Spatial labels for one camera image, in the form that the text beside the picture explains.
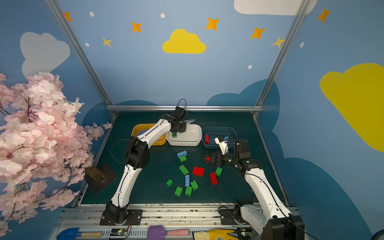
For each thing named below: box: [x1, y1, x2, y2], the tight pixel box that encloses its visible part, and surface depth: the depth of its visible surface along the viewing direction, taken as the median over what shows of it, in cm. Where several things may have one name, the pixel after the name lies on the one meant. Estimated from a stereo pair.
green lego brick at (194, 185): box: [190, 180, 199, 191], surface depth 85 cm
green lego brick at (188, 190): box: [185, 186, 193, 197], surface depth 83 cm
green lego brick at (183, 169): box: [178, 164, 190, 175], surface depth 92 cm
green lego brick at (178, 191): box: [174, 186, 183, 197], surface depth 82 cm
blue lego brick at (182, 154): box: [177, 150, 188, 159], surface depth 98 cm
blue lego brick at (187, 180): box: [185, 174, 190, 187], surface depth 86 cm
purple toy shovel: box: [146, 225, 168, 240], surface depth 71 cm
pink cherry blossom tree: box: [0, 72, 112, 238], surface depth 50 cm
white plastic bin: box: [166, 124, 202, 147], surface depth 106 cm
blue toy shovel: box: [56, 227, 103, 240], surface depth 71 cm
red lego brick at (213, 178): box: [209, 172, 218, 185], surface depth 88 cm
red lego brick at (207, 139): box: [205, 134, 210, 145], surface depth 106 cm
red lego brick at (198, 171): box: [192, 166, 205, 177], surface depth 90 cm
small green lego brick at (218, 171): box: [215, 166, 223, 177], surface depth 90 cm
